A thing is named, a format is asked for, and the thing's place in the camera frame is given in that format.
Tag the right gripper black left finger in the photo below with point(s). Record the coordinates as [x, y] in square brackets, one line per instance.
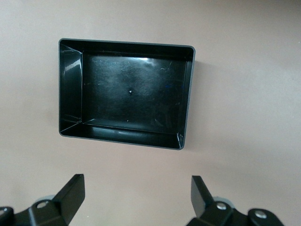
[68, 195]

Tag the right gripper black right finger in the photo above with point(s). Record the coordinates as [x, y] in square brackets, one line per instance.
[202, 195]

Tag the black plastic rectangular box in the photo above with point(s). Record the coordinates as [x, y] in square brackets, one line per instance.
[131, 94]

